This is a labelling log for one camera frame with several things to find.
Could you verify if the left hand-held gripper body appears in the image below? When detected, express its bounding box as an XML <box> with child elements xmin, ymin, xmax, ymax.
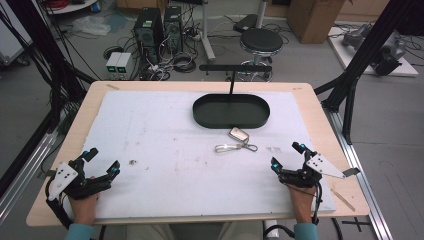
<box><xmin>44</xmin><ymin>159</ymin><xmax>113</xmax><ymax>202</ymax></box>

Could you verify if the aluminium rail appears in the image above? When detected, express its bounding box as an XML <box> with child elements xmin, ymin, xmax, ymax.
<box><xmin>0</xmin><ymin>131</ymin><xmax>60</xmax><ymax>224</ymax></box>
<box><xmin>324</xmin><ymin>108</ymin><xmax>394</xmax><ymax>240</ymax></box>

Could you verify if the clear plastic bag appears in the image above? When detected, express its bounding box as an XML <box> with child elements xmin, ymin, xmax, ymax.
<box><xmin>71</xmin><ymin>15</ymin><xmax>112</xmax><ymax>37</ymax></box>

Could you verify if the right hand-held gripper cable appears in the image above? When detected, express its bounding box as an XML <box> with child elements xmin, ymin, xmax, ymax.
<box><xmin>263</xmin><ymin>183</ymin><xmax>324</xmax><ymax>240</ymax></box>

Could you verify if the brown cardboard box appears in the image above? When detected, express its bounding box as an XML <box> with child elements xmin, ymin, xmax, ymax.
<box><xmin>287</xmin><ymin>0</ymin><xmax>348</xmax><ymax>45</ymax></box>

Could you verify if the person's left hand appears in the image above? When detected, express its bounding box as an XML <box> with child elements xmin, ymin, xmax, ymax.
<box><xmin>68</xmin><ymin>176</ymin><xmax>101</xmax><ymax>226</ymax></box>

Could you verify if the black metal frame post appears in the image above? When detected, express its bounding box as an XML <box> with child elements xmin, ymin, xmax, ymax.
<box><xmin>0</xmin><ymin>0</ymin><xmax>98</xmax><ymax>198</ymax></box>
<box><xmin>314</xmin><ymin>0</ymin><xmax>424</xmax><ymax>145</ymax></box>

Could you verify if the person's right hand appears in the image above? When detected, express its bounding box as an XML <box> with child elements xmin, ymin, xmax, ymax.
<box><xmin>287</xmin><ymin>183</ymin><xmax>317</xmax><ymax>224</ymax></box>

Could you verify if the coiled black cable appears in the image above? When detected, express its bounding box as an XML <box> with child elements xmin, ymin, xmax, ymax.
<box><xmin>171</xmin><ymin>52</ymin><xmax>198</xmax><ymax>74</ymax></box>

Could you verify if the black round stool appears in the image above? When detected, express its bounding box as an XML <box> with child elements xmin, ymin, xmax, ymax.
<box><xmin>239</xmin><ymin>27</ymin><xmax>284</xmax><ymax>83</ymax></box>

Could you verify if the black device on board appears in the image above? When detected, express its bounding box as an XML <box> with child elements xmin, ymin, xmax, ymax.
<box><xmin>370</xmin><ymin>44</ymin><xmax>407</xmax><ymax>76</ymax></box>

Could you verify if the black computer tower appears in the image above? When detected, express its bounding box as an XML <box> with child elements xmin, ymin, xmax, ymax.
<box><xmin>133</xmin><ymin>7</ymin><xmax>165</xmax><ymax>65</ymax></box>
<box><xmin>163</xmin><ymin>5</ymin><xmax>184</xmax><ymax>54</ymax></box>

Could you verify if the grey device on board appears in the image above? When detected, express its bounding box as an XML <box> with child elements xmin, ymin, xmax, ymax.
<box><xmin>342</xmin><ymin>23</ymin><xmax>373</xmax><ymax>48</ymax></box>

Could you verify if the white foam mat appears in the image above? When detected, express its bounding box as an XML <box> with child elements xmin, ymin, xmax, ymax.
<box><xmin>63</xmin><ymin>90</ymin><xmax>337</xmax><ymax>220</ymax></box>

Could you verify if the car key with strap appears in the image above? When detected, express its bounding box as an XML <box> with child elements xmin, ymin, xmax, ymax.
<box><xmin>214</xmin><ymin>126</ymin><xmax>259</xmax><ymax>154</ymax></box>

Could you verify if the white desk leg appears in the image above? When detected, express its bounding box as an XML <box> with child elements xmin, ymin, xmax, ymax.
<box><xmin>199</xmin><ymin>0</ymin><xmax>217</xmax><ymax>63</ymax></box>

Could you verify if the thin wooden stick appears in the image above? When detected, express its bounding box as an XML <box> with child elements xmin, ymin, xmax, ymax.
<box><xmin>329</xmin><ymin>188</ymin><xmax>357</xmax><ymax>213</ymax></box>

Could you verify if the white power supply unit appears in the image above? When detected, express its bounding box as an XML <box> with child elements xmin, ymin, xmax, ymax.
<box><xmin>115</xmin><ymin>52</ymin><xmax>133</xmax><ymax>80</ymax></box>
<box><xmin>105</xmin><ymin>51</ymin><xmax>122</xmax><ymax>80</ymax></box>

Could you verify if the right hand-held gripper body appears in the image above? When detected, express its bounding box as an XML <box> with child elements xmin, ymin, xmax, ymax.
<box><xmin>278</xmin><ymin>151</ymin><xmax>362</xmax><ymax>189</ymax></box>

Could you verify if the black oval tray key stand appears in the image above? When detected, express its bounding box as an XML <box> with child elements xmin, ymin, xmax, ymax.
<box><xmin>192</xmin><ymin>64</ymin><xmax>273</xmax><ymax>130</ymax></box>

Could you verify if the hand-held gripper cable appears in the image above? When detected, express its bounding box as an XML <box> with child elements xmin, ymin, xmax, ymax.
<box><xmin>44</xmin><ymin>178</ymin><xmax>74</xmax><ymax>231</ymax></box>
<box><xmin>263</xmin><ymin>183</ymin><xmax>324</xmax><ymax>240</ymax></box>

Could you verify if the left hand-held gripper cable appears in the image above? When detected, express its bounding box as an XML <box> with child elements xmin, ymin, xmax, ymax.
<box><xmin>44</xmin><ymin>178</ymin><xmax>74</xmax><ymax>231</ymax></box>

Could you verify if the white floor board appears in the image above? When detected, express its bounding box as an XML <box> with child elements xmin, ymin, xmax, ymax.
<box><xmin>328</xmin><ymin>26</ymin><xmax>419</xmax><ymax>78</ymax></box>

